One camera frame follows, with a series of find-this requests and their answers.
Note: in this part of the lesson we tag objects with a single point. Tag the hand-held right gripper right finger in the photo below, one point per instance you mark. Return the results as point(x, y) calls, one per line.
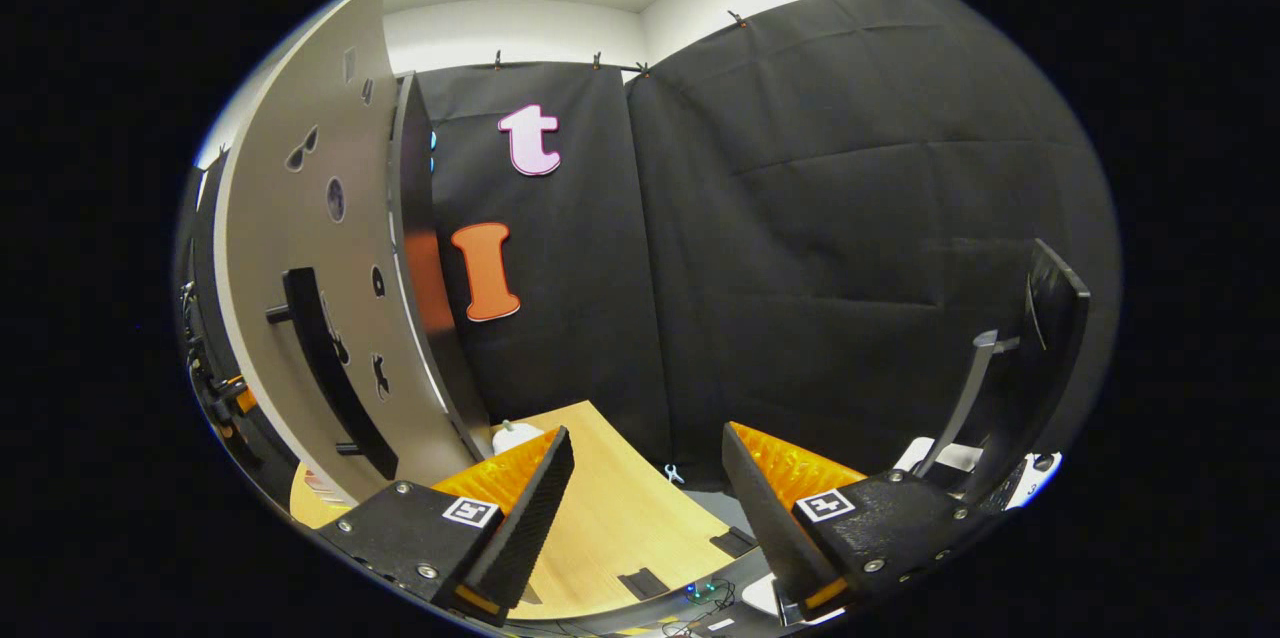
point(770, 518)

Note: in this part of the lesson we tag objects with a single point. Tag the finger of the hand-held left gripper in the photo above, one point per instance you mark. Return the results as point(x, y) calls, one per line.
point(243, 400)

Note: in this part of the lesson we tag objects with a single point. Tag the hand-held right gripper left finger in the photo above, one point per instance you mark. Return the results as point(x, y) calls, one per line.
point(535, 508)

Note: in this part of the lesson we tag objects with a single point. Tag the beige cabinet door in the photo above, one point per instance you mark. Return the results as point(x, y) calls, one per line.
point(270, 248)

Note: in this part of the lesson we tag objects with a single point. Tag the black table clamp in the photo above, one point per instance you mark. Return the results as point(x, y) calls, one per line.
point(643, 581)
point(735, 540)

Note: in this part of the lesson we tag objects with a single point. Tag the white lidded ceramic pot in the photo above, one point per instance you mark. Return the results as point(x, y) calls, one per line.
point(515, 438)

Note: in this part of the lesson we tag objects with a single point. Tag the small blue clip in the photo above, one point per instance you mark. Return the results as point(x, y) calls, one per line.
point(675, 472)

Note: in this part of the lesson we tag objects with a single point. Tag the black backdrop cloth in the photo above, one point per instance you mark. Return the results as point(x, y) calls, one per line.
point(800, 218)

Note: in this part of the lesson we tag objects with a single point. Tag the row of backdrop clips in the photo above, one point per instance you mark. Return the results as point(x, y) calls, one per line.
point(595, 61)

